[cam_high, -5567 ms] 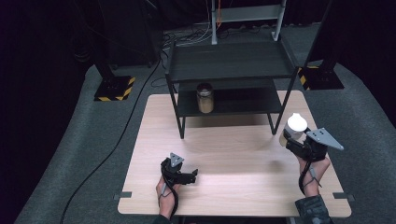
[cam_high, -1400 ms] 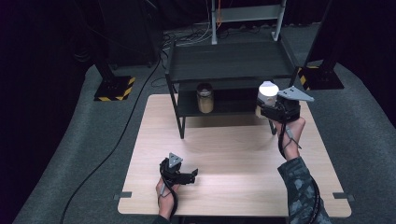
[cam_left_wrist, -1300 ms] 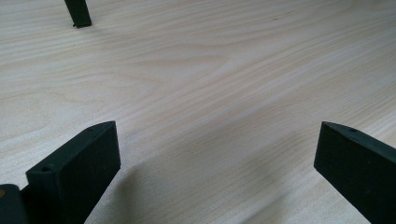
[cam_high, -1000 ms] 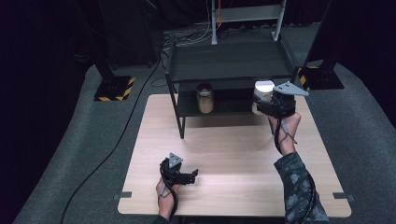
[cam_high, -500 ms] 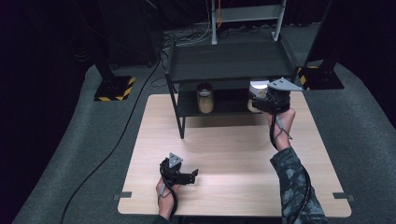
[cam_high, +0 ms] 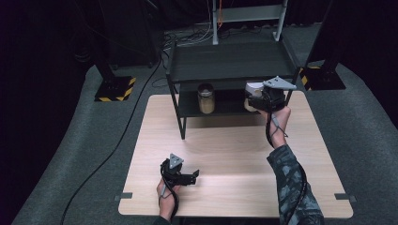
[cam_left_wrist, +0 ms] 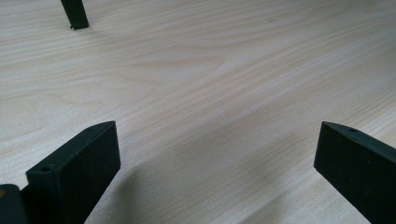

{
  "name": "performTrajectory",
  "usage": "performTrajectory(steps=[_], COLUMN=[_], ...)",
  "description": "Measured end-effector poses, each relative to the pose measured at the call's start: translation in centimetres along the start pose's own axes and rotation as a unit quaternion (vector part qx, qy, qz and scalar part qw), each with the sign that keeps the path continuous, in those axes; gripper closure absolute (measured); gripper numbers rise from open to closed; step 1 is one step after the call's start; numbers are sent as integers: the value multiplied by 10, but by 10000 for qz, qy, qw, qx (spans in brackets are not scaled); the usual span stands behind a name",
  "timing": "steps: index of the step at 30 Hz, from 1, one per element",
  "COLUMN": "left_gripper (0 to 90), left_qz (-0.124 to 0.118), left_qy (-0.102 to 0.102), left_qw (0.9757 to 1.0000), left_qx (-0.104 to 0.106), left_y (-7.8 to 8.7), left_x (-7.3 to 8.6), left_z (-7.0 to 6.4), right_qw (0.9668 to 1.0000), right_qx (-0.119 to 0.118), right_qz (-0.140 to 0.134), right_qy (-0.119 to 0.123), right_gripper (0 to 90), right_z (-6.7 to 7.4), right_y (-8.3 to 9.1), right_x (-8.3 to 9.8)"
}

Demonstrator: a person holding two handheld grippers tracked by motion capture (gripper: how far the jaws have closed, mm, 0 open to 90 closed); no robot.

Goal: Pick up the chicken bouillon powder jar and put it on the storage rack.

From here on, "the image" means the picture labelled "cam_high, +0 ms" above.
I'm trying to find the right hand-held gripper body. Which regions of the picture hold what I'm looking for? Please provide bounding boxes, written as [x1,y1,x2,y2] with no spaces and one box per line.
[262,75,298,113]

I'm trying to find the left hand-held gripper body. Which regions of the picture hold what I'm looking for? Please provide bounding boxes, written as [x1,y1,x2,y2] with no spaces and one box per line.
[160,153,190,188]

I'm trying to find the clear bottle with white cap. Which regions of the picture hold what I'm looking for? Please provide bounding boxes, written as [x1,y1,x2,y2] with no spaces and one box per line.
[243,81,267,113]

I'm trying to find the black two-tier shelf rack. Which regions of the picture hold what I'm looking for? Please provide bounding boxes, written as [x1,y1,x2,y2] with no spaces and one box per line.
[165,39,303,141]

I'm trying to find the glass jar with silver lid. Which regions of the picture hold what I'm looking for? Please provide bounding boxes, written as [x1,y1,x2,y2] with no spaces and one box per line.
[196,82,216,115]

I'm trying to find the person's left hand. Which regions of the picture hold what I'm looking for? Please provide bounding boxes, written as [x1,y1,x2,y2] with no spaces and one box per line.
[156,179,182,222]

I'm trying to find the person's right hand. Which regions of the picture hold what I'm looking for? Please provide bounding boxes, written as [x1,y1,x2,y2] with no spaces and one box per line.
[258,105,293,149]

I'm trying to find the black yellow striped stand base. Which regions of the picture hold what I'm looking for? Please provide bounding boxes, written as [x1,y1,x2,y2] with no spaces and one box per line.
[298,65,347,93]
[94,75,137,103]

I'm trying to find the grey tape strip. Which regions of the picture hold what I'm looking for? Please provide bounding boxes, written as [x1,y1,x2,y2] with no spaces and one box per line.
[114,191,133,202]
[333,192,358,203]

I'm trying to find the grey metal stand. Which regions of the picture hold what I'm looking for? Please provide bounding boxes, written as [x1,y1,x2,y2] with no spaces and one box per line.
[211,0,289,46]

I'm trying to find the left hand-held gripper black cable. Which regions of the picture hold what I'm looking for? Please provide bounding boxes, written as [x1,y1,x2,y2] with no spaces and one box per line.
[160,158,180,220]

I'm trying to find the hand-held gripper black cable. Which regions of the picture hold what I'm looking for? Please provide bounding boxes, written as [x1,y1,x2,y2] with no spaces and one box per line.
[160,158,180,220]
[264,112,310,225]

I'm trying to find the long black floor cable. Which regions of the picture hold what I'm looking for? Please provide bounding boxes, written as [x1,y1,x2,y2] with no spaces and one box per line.
[58,58,164,225]

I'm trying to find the black stand post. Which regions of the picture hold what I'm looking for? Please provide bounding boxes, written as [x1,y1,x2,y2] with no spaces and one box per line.
[304,0,348,73]
[92,37,117,83]

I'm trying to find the tangle of floor cables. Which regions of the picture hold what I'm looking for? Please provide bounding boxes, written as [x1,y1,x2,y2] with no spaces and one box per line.
[161,21,218,51]

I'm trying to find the right hand-held gripper black cable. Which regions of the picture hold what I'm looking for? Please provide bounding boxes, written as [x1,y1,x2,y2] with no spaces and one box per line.
[264,112,310,225]

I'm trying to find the orange cable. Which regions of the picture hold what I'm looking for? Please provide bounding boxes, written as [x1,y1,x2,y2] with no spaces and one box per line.
[217,0,224,30]

